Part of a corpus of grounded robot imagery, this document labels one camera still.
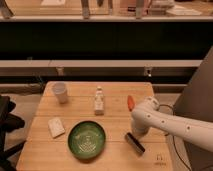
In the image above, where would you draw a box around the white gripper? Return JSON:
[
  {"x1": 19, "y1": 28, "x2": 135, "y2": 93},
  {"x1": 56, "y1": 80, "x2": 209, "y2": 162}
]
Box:
[{"x1": 131, "y1": 120, "x2": 149, "y2": 137}]

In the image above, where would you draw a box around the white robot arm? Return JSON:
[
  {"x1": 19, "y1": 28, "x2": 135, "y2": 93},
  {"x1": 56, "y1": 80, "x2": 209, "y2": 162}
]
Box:
[{"x1": 127, "y1": 96, "x2": 213, "y2": 152}]

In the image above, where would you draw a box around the orange carrot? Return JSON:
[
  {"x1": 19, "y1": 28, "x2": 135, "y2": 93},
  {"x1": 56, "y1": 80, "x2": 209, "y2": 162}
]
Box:
[{"x1": 127, "y1": 95, "x2": 135, "y2": 111}]

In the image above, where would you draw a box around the small white bottle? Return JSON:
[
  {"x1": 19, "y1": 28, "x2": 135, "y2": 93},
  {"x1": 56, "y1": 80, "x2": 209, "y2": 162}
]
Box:
[{"x1": 94, "y1": 86, "x2": 104, "y2": 115}]

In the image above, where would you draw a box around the green patterned bowl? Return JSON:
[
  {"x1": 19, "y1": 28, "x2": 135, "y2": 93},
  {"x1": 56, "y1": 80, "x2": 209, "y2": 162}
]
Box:
[{"x1": 67, "y1": 121, "x2": 106, "y2": 160}]

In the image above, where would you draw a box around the white folded cloth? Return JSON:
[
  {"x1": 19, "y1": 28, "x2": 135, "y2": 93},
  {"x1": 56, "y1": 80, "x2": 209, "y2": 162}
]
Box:
[{"x1": 48, "y1": 117, "x2": 65, "y2": 138}]

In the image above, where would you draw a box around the white paper cup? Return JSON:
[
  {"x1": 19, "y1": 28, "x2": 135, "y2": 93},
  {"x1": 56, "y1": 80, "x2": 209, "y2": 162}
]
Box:
[{"x1": 52, "y1": 82, "x2": 68, "y2": 104}]

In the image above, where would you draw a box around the black office chair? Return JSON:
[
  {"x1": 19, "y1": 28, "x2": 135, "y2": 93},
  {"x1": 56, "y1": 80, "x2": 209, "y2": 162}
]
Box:
[{"x1": 0, "y1": 95, "x2": 25, "y2": 171}]

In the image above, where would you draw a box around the black cable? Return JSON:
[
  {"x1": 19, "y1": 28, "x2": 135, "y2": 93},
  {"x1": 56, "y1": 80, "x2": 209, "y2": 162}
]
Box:
[{"x1": 157, "y1": 103, "x2": 192, "y2": 171}]

